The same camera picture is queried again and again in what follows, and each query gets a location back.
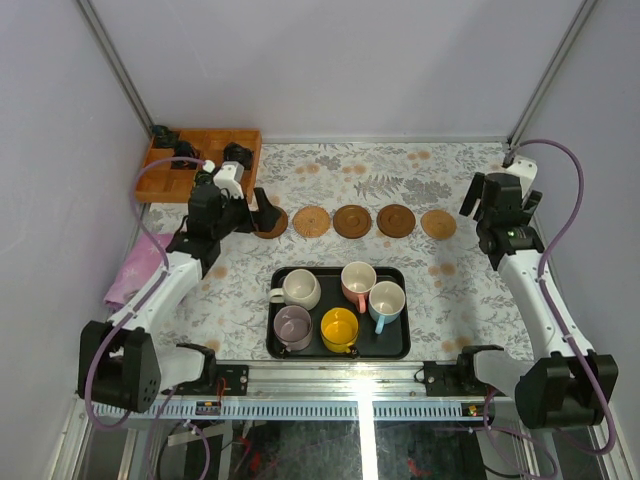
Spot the light blue mug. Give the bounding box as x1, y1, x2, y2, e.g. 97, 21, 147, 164
368, 281, 406, 335

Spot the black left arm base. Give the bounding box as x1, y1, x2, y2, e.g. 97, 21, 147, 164
197, 364, 250, 398

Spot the left aluminium frame post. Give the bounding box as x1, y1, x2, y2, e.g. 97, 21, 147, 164
74, 0, 154, 137

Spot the purple princess print cloth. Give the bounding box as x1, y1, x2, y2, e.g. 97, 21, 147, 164
104, 234, 162, 311

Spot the woven rattan coaster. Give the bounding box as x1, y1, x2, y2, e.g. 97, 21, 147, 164
421, 209, 457, 240
293, 206, 331, 238

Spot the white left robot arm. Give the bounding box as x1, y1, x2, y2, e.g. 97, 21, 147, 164
78, 184, 281, 413

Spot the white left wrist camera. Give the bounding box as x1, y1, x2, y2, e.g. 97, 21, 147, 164
203, 160, 245, 200

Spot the cream white mug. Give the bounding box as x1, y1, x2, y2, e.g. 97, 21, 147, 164
268, 269, 321, 310

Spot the black rolled item corner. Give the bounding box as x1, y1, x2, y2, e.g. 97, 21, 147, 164
151, 124, 174, 139

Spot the yellow enamel mug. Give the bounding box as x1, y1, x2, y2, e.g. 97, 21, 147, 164
320, 307, 359, 354

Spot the black serving tray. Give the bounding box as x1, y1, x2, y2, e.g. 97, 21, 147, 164
266, 266, 411, 361

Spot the right aluminium frame post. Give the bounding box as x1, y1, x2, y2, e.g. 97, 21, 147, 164
505, 0, 600, 147

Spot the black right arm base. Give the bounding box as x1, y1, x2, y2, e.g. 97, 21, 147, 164
413, 345, 503, 397

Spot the pink mug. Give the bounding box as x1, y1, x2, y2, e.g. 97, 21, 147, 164
340, 261, 377, 314

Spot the lilac purple mug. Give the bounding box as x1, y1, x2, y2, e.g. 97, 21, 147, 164
273, 305, 313, 353

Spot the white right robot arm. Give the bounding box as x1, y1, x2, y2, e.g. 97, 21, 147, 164
455, 173, 618, 429

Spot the wooden compartment tray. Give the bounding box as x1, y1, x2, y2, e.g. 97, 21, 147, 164
135, 128, 262, 203

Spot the black green rolled item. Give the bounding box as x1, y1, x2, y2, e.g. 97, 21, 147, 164
194, 168, 214, 187

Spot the dark wooden coaster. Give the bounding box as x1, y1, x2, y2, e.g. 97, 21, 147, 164
254, 207, 288, 239
333, 204, 372, 239
376, 204, 416, 238

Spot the black rolled item right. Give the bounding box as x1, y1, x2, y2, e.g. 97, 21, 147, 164
223, 142, 254, 170

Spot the aluminium frame post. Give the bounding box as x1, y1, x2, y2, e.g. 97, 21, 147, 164
505, 0, 600, 147
74, 0, 154, 137

